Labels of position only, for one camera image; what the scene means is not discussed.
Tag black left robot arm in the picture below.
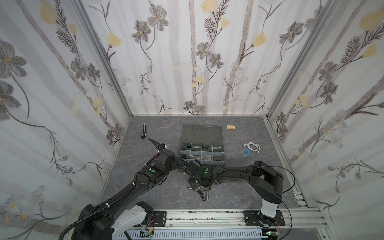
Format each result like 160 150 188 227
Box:
59 150 177 240

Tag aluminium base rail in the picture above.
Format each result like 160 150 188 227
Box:
113 209 334 240

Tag grey plastic organizer box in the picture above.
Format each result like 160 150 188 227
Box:
180 124 225 166

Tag white usb cable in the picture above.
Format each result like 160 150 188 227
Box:
243 141 261 154

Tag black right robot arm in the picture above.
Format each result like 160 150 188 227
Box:
180 161 284 228

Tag blue tape roll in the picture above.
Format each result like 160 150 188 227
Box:
242 149 250 157

